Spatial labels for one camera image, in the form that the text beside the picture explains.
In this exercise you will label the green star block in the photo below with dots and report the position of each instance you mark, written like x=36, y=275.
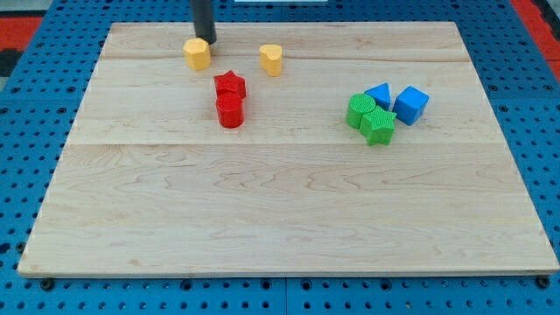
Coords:
x=378, y=126

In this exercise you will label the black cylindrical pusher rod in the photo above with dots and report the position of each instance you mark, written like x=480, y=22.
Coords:
x=203, y=20

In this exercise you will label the wooden board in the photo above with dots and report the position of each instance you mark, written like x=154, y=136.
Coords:
x=149, y=184

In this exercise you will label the green cylinder block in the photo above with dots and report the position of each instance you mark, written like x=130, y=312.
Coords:
x=358, y=106

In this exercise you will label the blue cube block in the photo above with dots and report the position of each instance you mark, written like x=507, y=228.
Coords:
x=410, y=104

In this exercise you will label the blue triangle block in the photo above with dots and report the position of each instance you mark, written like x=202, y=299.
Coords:
x=381, y=95

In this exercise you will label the yellow hexagon block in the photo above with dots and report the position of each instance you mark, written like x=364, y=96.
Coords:
x=197, y=53

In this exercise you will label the red star block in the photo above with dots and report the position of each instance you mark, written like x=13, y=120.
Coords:
x=230, y=82

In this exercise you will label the yellow heart block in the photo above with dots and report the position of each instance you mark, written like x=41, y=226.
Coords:
x=271, y=59

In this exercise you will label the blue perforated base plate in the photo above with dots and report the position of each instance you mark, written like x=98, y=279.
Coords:
x=44, y=92

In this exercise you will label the red cylinder block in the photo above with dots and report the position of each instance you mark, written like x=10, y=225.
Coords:
x=230, y=110

